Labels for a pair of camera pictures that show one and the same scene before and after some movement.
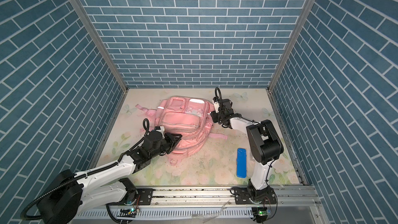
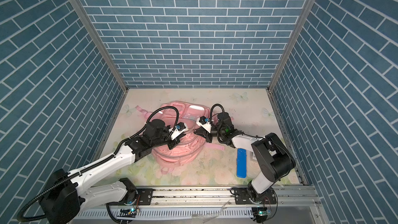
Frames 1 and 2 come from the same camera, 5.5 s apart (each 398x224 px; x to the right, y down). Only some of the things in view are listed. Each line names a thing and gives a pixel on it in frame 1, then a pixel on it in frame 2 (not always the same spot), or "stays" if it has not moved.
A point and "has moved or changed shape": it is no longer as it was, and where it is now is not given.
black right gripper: [213, 115] to [207, 135]
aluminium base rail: [294, 205] stays
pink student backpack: [189, 116] has moved or changed shape
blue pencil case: [241, 163] stays
